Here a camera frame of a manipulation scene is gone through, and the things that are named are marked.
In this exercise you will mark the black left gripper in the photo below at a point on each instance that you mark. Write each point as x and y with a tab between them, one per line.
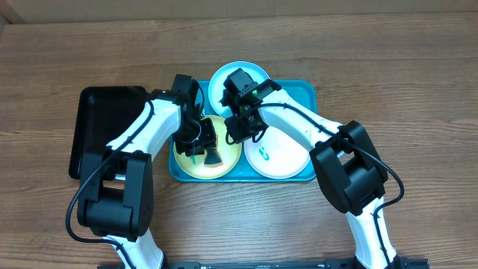
207	140

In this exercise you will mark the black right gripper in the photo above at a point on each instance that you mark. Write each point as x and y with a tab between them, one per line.
233	127

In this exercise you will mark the black and orange sponge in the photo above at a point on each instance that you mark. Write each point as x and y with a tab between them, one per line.
212	158

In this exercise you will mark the yellow-green plate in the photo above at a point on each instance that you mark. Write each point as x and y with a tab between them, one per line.
229	154

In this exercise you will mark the light blue plate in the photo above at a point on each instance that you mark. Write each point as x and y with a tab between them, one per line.
216	87

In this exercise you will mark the white plate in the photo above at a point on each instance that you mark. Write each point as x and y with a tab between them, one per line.
276	155

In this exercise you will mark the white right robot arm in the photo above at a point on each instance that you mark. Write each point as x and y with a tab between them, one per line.
348	168

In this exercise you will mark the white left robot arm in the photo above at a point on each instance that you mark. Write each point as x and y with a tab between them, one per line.
115	199

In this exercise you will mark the black plastic tray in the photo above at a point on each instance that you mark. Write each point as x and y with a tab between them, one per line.
104	113

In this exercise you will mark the cardboard back panel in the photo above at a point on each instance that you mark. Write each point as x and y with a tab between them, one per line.
55	11

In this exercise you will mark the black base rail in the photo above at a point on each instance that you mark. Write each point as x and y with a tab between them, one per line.
400	263

